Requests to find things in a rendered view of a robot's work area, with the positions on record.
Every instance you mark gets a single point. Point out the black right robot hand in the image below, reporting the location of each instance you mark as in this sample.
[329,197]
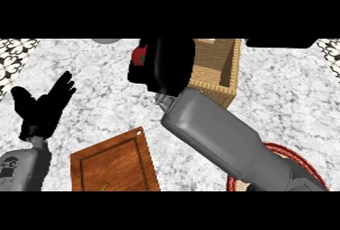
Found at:
[166,64]

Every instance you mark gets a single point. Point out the grey round object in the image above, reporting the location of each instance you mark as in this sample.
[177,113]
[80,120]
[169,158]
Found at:
[107,40]

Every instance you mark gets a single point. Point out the wicker basket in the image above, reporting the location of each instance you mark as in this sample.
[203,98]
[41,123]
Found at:
[216,67]

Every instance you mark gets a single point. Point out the red tomato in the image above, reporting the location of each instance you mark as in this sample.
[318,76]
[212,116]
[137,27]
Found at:
[141,56]

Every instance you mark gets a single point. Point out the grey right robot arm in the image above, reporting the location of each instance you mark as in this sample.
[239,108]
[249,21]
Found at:
[230,140]

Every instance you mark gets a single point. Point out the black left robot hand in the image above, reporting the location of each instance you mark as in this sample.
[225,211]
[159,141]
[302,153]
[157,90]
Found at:
[42,112]

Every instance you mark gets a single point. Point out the brown wooden cutting board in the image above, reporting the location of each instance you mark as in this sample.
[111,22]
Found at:
[114,164]

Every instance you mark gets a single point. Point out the black appliance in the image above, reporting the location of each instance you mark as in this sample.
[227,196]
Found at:
[280,42]

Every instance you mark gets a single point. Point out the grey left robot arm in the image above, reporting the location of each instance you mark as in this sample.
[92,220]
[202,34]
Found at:
[24,169]

